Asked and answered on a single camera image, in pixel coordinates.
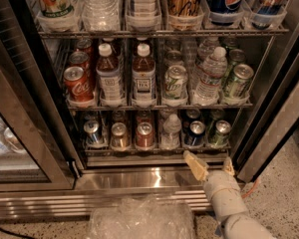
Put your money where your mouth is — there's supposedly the top shelf water bottle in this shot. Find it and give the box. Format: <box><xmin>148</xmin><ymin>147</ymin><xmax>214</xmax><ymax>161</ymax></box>
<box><xmin>82</xmin><ymin>0</ymin><xmax>120</xmax><ymax>31</ymax></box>

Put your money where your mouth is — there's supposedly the water bottle shelf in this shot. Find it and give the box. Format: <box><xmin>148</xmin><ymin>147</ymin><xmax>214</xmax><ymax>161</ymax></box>
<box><xmin>160</xmin><ymin>114</ymin><xmax>181</xmax><ymax>149</ymax></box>
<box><xmin>195</xmin><ymin>47</ymin><xmax>227</xmax><ymax>100</ymax></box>

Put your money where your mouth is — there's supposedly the red can bottom shelf front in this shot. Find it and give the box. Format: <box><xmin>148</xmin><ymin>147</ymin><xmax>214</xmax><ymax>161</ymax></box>
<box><xmin>136</xmin><ymin>122</ymin><xmax>154</xmax><ymax>147</ymax></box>

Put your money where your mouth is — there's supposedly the green can bottom shelf front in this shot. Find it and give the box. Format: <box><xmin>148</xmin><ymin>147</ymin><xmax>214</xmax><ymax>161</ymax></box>
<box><xmin>207</xmin><ymin>119</ymin><xmax>231</xmax><ymax>147</ymax></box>

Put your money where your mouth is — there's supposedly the blue can shelf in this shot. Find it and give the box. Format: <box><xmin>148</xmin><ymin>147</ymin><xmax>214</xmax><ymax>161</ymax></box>
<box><xmin>84</xmin><ymin>119</ymin><xmax>104</xmax><ymax>144</ymax></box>
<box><xmin>184</xmin><ymin>120</ymin><xmax>205</xmax><ymax>146</ymax></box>

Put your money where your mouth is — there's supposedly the blue can bottom shelf left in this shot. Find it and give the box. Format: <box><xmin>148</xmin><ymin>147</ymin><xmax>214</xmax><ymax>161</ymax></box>
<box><xmin>84</xmin><ymin>119</ymin><xmax>104</xmax><ymax>144</ymax></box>

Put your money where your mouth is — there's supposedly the top wire shelf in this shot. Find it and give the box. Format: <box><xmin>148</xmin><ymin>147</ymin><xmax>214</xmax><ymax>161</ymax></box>
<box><xmin>39</xmin><ymin>26</ymin><xmax>289</xmax><ymax>39</ymax></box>

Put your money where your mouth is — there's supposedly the steel fridge base grille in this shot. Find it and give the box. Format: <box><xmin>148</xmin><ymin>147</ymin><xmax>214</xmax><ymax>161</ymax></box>
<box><xmin>0</xmin><ymin>166</ymin><xmax>212</xmax><ymax>220</ymax></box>

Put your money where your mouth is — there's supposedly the left tea bottle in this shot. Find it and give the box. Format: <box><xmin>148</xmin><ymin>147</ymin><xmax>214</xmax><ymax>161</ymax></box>
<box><xmin>96</xmin><ymin>43</ymin><xmax>124</xmax><ymax>101</ymax></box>

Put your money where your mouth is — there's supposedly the wire shelf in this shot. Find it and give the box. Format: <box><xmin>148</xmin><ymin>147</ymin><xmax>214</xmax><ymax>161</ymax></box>
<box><xmin>68</xmin><ymin>101</ymin><xmax>253</xmax><ymax>111</ymax></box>
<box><xmin>83</xmin><ymin>144</ymin><xmax>231</xmax><ymax>156</ymax></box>
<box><xmin>39</xmin><ymin>26</ymin><xmax>289</xmax><ymax>39</ymax></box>

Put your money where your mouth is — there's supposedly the middle wire shelf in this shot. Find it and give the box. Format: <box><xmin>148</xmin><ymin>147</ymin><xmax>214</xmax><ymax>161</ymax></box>
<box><xmin>68</xmin><ymin>101</ymin><xmax>253</xmax><ymax>111</ymax></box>

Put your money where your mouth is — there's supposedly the red cola can front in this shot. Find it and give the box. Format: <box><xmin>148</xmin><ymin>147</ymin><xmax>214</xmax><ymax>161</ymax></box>
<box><xmin>64</xmin><ymin>66</ymin><xmax>94</xmax><ymax>102</ymax></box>

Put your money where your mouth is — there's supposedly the green can middle shelf front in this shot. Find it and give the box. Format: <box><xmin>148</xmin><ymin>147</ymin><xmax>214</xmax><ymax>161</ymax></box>
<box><xmin>223</xmin><ymin>64</ymin><xmax>254</xmax><ymax>99</ymax></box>

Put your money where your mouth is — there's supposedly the water bottle bottom shelf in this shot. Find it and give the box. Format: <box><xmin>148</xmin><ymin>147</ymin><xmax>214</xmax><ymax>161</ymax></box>
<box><xmin>160</xmin><ymin>114</ymin><xmax>181</xmax><ymax>149</ymax></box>

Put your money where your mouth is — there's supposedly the blue can bottom shelf front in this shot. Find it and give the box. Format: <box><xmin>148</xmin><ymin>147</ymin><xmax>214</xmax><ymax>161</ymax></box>
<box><xmin>184</xmin><ymin>120</ymin><xmax>205</xmax><ymax>146</ymax></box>

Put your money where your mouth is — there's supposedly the right fridge door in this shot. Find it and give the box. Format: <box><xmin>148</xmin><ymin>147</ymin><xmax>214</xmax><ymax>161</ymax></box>
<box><xmin>237</xmin><ymin>63</ymin><xmax>299</xmax><ymax>183</ymax></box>

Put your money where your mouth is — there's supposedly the right tea bottle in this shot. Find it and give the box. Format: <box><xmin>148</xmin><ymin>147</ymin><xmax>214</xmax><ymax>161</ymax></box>
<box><xmin>132</xmin><ymin>43</ymin><xmax>155</xmax><ymax>101</ymax></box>

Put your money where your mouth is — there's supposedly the brown can bottom shelf front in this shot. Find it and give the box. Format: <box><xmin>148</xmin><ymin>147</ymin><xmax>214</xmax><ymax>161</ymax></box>
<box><xmin>111</xmin><ymin>122</ymin><xmax>129</xmax><ymax>148</ymax></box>

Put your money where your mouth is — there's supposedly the black cable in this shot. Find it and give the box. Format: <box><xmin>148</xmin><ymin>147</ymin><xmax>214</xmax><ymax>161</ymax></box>
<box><xmin>0</xmin><ymin>219</ymin><xmax>38</xmax><ymax>239</ymax></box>

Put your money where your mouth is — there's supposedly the bottom wire shelf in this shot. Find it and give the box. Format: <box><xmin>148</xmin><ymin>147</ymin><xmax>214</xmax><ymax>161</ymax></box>
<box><xmin>83</xmin><ymin>144</ymin><xmax>231</xmax><ymax>156</ymax></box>

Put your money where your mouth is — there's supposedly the top shelf clear bottle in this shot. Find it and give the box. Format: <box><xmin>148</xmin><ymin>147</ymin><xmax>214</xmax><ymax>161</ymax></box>
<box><xmin>128</xmin><ymin>0</ymin><xmax>159</xmax><ymax>18</ymax></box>

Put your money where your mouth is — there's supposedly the clear plastic bag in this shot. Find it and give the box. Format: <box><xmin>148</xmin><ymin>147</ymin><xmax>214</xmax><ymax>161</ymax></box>
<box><xmin>87</xmin><ymin>196</ymin><xmax>196</xmax><ymax>239</ymax></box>

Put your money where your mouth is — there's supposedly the left fridge glass door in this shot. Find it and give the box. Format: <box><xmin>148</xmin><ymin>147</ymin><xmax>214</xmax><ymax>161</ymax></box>
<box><xmin>0</xmin><ymin>22</ymin><xmax>76</xmax><ymax>192</ymax></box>

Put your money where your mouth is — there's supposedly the white green soda can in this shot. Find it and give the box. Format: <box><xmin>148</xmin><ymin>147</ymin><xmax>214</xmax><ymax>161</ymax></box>
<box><xmin>164</xmin><ymin>65</ymin><xmax>187</xmax><ymax>100</ymax></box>

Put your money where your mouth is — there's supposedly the silver can behind soda can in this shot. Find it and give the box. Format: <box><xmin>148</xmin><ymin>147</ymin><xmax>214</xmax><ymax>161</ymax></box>
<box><xmin>164</xmin><ymin>50</ymin><xmax>183</xmax><ymax>67</ymax></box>

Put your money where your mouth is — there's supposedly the red cola can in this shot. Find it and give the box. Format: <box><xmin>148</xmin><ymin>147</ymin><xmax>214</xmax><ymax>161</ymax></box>
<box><xmin>69</xmin><ymin>51</ymin><xmax>90</xmax><ymax>71</ymax></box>
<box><xmin>64</xmin><ymin>66</ymin><xmax>94</xmax><ymax>102</ymax></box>
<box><xmin>76</xmin><ymin>39</ymin><xmax>94</xmax><ymax>55</ymax></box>

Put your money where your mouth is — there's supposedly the orange cable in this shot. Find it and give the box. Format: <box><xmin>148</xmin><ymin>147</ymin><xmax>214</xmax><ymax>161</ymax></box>
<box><xmin>240</xmin><ymin>177</ymin><xmax>261</xmax><ymax>200</ymax></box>

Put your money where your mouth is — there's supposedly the tea bottle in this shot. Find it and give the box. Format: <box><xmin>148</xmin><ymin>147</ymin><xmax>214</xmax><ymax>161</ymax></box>
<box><xmin>132</xmin><ymin>43</ymin><xmax>155</xmax><ymax>101</ymax></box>
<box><xmin>96</xmin><ymin>43</ymin><xmax>124</xmax><ymax>101</ymax></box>

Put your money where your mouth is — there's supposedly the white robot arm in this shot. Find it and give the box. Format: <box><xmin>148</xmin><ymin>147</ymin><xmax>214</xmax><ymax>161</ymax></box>
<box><xmin>183</xmin><ymin>150</ymin><xmax>276</xmax><ymax>239</ymax></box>

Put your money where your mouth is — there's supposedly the water bottle middle shelf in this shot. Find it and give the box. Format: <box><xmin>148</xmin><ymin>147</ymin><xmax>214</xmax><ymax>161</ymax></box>
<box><xmin>195</xmin><ymin>47</ymin><xmax>227</xmax><ymax>100</ymax></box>

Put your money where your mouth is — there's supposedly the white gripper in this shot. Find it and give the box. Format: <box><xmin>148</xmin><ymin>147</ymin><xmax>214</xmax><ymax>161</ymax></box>
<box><xmin>183</xmin><ymin>150</ymin><xmax>240</xmax><ymax>197</ymax></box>

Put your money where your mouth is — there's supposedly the green can shelf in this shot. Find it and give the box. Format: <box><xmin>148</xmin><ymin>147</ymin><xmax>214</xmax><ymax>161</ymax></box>
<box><xmin>227</xmin><ymin>49</ymin><xmax>246</xmax><ymax>71</ymax></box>
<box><xmin>223</xmin><ymin>64</ymin><xmax>254</xmax><ymax>99</ymax></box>
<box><xmin>207</xmin><ymin>119</ymin><xmax>231</xmax><ymax>147</ymax></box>

